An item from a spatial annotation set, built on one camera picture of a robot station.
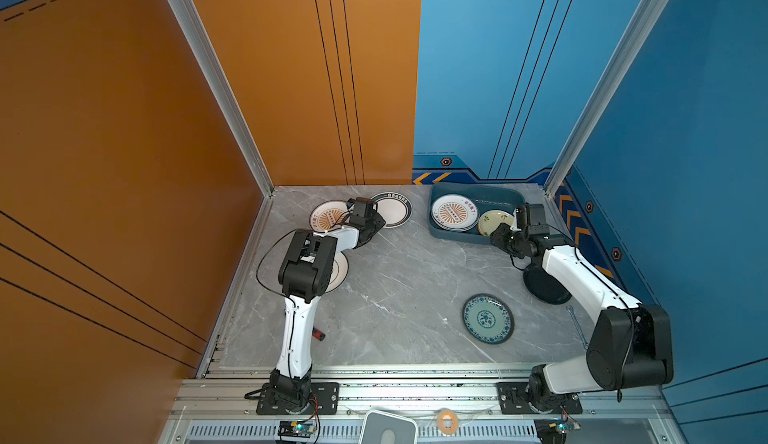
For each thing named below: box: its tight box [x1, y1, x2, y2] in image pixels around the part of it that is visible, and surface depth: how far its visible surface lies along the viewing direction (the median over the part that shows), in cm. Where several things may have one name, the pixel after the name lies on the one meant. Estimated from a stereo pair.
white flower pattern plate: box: [324, 251, 349, 294], surface depth 97 cm
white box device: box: [358, 410, 418, 444], surface depth 67 cm
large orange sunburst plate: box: [431, 194, 479, 232], surface depth 111 cm
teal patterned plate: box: [462, 293, 515, 345], surface depth 88 cm
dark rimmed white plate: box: [371, 192, 413, 229], surface depth 115 cm
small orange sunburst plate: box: [309, 200, 349, 233], surface depth 114 cm
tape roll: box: [436, 408, 459, 436], surface depth 72 cm
